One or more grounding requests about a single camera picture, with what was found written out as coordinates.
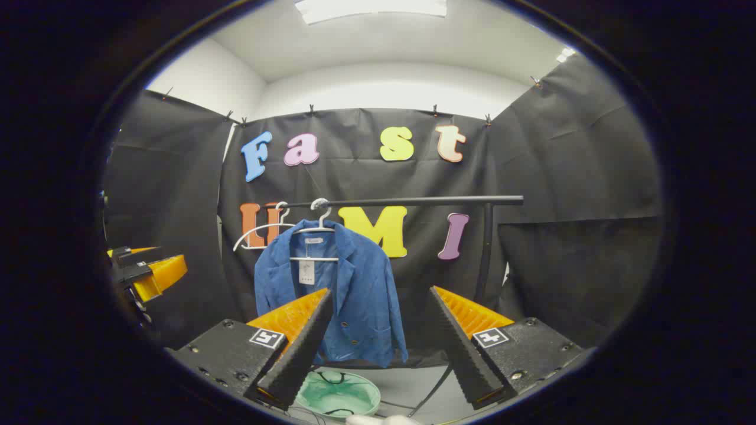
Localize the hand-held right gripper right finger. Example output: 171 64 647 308
426 286 585 411

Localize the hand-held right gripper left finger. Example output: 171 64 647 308
168 287 335 412

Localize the mint green laundry hamper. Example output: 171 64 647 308
294 367 383 420

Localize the blue jacket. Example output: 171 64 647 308
254 220 409 368

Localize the white hanger with tape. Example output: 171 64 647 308
289 198 341 263

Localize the empty white hanger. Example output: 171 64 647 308
233 201 296 252

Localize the black clothes rack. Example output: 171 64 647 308
278 195 524 417

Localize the black backdrop cloth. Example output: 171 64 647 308
102 53 662 370

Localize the row of black clips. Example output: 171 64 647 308
162 76 542 128

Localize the long ceiling light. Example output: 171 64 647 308
294 0 448 25

